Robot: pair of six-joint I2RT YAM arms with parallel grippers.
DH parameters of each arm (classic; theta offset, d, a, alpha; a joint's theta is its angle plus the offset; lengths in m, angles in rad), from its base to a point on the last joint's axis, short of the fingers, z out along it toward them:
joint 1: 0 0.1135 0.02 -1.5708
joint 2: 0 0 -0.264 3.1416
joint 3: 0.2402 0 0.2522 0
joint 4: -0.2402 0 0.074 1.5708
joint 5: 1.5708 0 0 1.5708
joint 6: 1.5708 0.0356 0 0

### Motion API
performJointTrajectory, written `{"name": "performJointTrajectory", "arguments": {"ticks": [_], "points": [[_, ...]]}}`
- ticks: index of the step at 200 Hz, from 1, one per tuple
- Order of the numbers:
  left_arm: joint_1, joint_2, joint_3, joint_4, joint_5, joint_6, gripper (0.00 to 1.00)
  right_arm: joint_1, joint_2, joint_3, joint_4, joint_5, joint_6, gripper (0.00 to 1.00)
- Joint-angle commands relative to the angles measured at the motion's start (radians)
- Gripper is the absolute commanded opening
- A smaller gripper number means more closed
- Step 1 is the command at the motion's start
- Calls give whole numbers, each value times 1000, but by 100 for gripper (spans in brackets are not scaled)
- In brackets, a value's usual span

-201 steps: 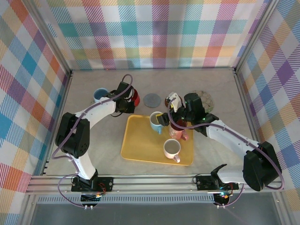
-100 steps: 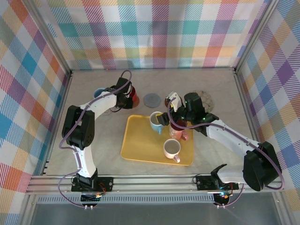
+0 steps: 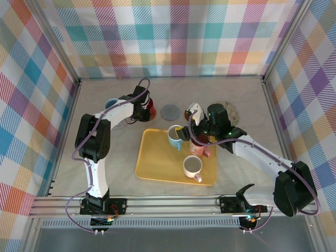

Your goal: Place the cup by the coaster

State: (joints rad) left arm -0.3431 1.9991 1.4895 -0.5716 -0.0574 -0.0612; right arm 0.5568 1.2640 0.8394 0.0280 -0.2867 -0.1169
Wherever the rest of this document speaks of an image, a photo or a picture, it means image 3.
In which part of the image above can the red mug black handle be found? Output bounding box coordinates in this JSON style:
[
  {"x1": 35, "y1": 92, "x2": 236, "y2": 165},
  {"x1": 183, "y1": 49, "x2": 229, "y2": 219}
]
[{"x1": 145, "y1": 96, "x2": 158, "y2": 121}]

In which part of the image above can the black electronics board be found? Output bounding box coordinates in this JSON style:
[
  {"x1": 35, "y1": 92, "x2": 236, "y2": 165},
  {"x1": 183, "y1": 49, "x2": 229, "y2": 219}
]
[
  {"x1": 238, "y1": 215, "x2": 259, "y2": 234},
  {"x1": 90, "y1": 215, "x2": 116, "y2": 234}
]

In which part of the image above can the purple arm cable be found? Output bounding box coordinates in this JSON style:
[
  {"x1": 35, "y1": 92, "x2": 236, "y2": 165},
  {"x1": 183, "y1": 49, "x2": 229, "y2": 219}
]
[
  {"x1": 188, "y1": 110, "x2": 321, "y2": 234},
  {"x1": 65, "y1": 78, "x2": 151, "y2": 233}
]

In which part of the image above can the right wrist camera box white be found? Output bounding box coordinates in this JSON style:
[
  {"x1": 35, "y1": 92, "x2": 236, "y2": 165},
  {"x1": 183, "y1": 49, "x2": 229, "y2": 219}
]
[{"x1": 188, "y1": 102, "x2": 206, "y2": 126}]

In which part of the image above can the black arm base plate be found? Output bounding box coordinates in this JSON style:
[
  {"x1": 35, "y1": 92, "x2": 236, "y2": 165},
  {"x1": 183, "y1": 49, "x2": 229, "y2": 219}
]
[
  {"x1": 219, "y1": 195, "x2": 268, "y2": 215},
  {"x1": 80, "y1": 198, "x2": 128, "y2": 216}
]

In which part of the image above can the bunny flower print coaster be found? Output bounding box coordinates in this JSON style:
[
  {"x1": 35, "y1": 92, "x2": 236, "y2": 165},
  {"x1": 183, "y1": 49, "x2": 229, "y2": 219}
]
[{"x1": 206, "y1": 101, "x2": 241, "y2": 127}]

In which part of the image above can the wide aluminium base rail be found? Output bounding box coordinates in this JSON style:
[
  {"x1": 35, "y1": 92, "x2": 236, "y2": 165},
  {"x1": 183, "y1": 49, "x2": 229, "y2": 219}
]
[{"x1": 28, "y1": 195, "x2": 320, "y2": 218}]

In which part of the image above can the light blue mug white inside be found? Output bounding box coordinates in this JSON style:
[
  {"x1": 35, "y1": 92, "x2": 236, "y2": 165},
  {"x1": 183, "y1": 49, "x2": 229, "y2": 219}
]
[{"x1": 167, "y1": 125, "x2": 184, "y2": 152}]

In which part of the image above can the yellow tray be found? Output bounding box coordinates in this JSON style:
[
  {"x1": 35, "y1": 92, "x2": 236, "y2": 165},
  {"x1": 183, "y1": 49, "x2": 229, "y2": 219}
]
[{"x1": 134, "y1": 128, "x2": 218, "y2": 186}]

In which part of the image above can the aluminium frame rail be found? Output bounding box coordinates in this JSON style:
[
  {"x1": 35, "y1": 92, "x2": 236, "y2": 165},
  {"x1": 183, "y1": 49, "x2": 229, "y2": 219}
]
[
  {"x1": 78, "y1": 75, "x2": 265, "y2": 81},
  {"x1": 262, "y1": 80, "x2": 300, "y2": 193},
  {"x1": 47, "y1": 80, "x2": 82, "y2": 197}
]

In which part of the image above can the grey round coaster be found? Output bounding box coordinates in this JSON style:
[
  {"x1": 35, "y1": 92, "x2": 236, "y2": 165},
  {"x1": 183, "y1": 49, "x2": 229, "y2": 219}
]
[{"x1": 160, "y1": 104, "x2": 182, "y2": 121}]

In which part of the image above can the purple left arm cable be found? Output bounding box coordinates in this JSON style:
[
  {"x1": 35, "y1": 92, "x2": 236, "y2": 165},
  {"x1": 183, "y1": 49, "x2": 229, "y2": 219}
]
[{"x1": 65, "y1": 78, "x2": 151, "y2": 233}]

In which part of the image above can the large blue mug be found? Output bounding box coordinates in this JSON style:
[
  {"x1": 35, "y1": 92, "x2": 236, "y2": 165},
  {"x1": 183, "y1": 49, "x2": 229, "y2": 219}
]
[{"x1": 104, "y1": 98, "x2": 119, "y2": 110}]

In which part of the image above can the pale pink mug white inside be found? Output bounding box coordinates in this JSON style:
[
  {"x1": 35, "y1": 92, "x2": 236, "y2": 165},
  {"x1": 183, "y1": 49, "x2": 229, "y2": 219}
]
[{"x1": 183, "y1": 155, "x2": 203, "y2": 183}]

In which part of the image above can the pink floral mug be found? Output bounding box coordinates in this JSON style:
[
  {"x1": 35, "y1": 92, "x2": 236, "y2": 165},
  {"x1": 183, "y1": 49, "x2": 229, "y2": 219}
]
[{"x1": 188, "y1": 139, "x2": 212, "y2": 159}]

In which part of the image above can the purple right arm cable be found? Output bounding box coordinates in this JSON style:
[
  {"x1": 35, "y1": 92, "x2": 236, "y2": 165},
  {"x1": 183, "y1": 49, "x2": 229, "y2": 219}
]
[{"x1": 188, "y1": 110, "x2": 321, "y2": 234}]

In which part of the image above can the grey slotted cable duct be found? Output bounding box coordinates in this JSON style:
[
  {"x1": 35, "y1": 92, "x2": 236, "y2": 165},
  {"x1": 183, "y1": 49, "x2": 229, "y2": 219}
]
[{"x1": 41, "y1": 219, "x2": 242, "y2": 228}]

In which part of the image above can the aluminium frame post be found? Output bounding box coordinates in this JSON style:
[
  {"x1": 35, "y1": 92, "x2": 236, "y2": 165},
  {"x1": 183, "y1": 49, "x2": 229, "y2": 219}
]
[
  {"x1": 261, "y1": 0, "x2": 314, "y2": 83},
  {"x1": 28, "y1": 0, "x2": 82, "y2": 85}
]

